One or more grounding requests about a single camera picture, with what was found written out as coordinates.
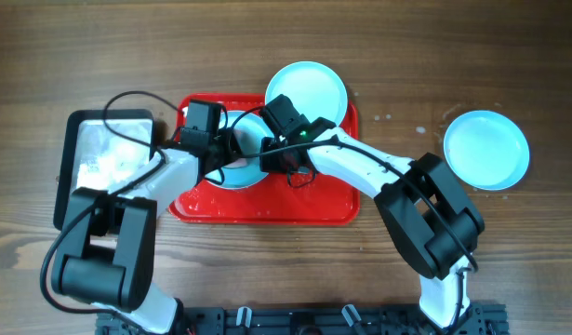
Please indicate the pink sponge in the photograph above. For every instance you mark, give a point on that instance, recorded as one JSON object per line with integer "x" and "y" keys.
{"x": 241, "y": 141}

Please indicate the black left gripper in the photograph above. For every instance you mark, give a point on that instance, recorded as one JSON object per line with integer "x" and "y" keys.
{"x": 227, "y": 149}

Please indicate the red plastic tray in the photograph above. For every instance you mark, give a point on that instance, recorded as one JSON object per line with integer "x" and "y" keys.
{"x": 325, "y": 201}

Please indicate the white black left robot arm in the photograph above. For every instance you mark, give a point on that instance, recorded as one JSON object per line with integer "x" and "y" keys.
{"x": 104, "y": 253}

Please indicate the black soapy water tray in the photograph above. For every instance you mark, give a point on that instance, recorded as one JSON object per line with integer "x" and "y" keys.
{"x": 99, "y": 153}

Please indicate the light blue plate front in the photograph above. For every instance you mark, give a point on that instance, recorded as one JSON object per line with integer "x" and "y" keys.
{"x": 244, "y": 177}

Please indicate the light blue plate back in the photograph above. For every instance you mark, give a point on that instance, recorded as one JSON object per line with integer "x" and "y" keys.
{"x": 314, "y": 89}

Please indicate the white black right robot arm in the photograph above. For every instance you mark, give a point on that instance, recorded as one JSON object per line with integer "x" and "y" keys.
{"x": 432, "y": 222}

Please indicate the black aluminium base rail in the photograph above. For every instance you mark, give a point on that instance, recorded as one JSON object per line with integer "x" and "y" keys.
{"x": 386, "y": 320}

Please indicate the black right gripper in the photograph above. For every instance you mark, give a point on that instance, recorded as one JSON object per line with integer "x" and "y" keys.
{"x": 271, "y": 156}

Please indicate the light blue plate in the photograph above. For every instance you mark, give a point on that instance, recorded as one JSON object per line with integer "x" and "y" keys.
{"x": 486, "y": 150}
{"x": 314, "y": 89}
{"x": 244, "y": 177}

